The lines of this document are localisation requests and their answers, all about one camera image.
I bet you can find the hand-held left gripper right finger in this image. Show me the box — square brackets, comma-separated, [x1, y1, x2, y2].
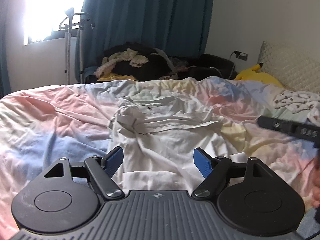
[191, 148, 275, 200]

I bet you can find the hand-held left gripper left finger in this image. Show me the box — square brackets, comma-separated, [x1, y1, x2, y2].
[44, 147, 125, 201]

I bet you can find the white t-shirt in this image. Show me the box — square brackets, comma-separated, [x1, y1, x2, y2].
[107, 95, 225, 193]

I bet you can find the pile of dark clothes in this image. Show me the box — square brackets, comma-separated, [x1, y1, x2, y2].
[96, 42, 181, 82]

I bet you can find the person's right hand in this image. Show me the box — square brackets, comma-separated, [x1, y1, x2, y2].
[311, 155, 320, 207]

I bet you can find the white spotted cloth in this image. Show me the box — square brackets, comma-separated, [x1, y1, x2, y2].
[272, 91, 320, 127]

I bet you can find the yellow plush toy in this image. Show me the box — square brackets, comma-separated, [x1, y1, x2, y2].
[234, 62, 285, 89]

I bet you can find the cream quilted pillow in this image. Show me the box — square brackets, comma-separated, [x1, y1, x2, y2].
[257, 41, 320, 96]

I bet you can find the yellow cloth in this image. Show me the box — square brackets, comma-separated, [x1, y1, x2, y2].
[97, 73, 137, 82]

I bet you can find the pastel bed blanket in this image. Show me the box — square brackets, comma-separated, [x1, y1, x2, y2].
[0, 76, 320, 230]

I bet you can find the black sofa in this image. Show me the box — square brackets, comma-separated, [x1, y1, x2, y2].
[189, 54, 237, 81]

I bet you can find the cream knitted scarf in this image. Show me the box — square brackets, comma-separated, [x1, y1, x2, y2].
[94, 48, 150, 78]

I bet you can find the garment steamer stand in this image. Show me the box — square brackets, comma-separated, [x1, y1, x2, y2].
[59, 7, 95, 84]

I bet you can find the blue curtain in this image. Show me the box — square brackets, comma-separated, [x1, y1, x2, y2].
[0, 15, 12, 98]
[75, 0, 215, 83]

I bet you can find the window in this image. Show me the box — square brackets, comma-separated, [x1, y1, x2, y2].
[22, 0, 90, 46]

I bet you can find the white charging cable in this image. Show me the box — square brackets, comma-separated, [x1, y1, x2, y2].
[209, 63, 237, 79]

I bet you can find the wall socket with charger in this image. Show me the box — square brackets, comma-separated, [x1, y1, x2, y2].
[233, 51, 249, 61]

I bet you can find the grey strap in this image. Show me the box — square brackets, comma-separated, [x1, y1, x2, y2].
[153, 47, 180, 79]

